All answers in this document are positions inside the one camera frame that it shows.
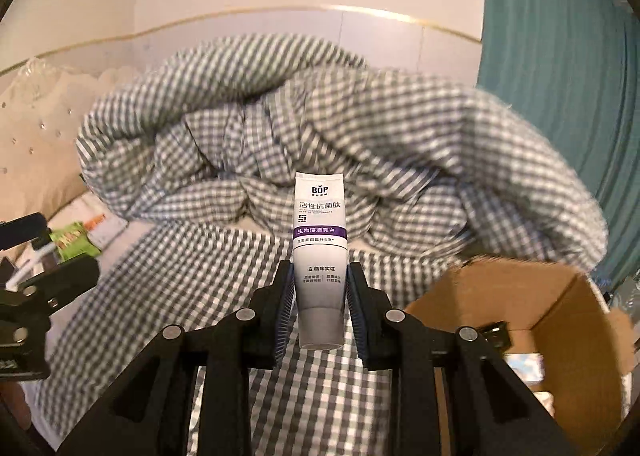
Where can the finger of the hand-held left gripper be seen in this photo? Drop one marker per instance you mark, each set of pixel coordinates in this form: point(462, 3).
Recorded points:
point(27, 230)
point(65, 281)

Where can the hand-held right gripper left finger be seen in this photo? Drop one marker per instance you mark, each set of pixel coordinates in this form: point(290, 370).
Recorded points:
point(286, 301)

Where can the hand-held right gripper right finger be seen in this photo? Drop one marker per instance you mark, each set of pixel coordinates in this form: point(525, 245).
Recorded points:
point(356, 306)

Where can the white toothpaste tube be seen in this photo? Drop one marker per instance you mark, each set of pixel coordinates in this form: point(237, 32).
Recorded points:
point(320, 256)

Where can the black tape roll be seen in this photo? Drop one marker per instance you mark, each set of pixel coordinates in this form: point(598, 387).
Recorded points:
point(495, 335)

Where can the white and blue packet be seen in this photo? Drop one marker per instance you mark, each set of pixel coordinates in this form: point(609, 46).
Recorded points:
point(525, 368)

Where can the brown cardboard box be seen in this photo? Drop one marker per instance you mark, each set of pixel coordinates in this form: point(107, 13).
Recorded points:
point(565, 316)

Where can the white toothbrush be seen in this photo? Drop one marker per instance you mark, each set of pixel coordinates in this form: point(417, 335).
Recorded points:
point(37, 256)

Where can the green snack bag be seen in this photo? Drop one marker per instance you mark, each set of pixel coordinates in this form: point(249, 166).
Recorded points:
point(75, 240)

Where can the white paper box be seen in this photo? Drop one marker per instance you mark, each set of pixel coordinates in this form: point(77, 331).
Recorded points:
point(112, 233)

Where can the cream tufted headboard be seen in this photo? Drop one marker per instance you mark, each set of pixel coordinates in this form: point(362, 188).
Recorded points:
point(35, 161)

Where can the grey checked duvet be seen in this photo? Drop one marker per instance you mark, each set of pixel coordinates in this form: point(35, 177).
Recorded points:
point(400, 151)

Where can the teal curtain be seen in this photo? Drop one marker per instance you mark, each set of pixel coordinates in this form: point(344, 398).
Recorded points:
point(560, 61)

